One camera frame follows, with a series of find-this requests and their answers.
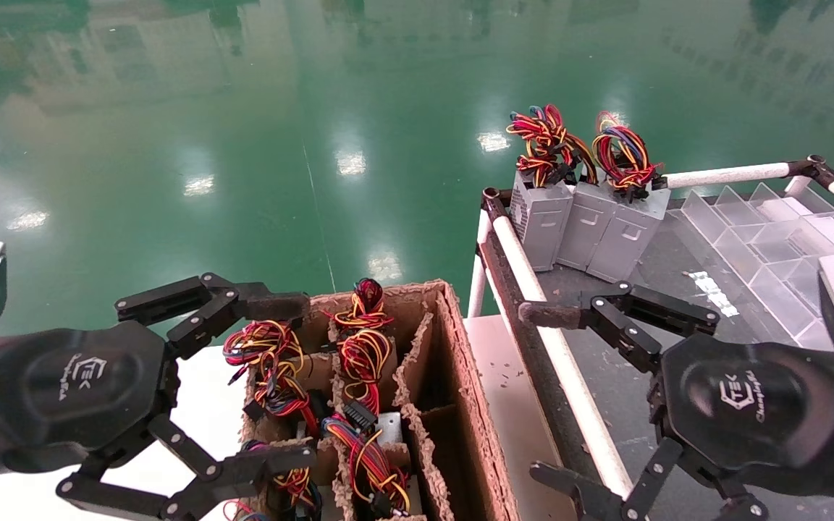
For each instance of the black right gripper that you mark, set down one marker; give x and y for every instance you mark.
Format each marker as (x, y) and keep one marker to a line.
(743, 398)

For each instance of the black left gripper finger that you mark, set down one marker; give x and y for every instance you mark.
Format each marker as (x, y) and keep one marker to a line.
(272, 304)
(272, 463)

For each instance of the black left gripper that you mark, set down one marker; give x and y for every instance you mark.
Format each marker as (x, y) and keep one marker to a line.
(69, 391)

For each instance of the white tape strip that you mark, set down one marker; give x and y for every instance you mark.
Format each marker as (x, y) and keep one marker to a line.
(710, 289)

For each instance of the brown cardboard divider box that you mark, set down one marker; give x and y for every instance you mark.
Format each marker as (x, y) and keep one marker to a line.
(475, 405)

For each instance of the transparent plastic divider tray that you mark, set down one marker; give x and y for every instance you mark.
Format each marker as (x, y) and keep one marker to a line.
(764, 239)

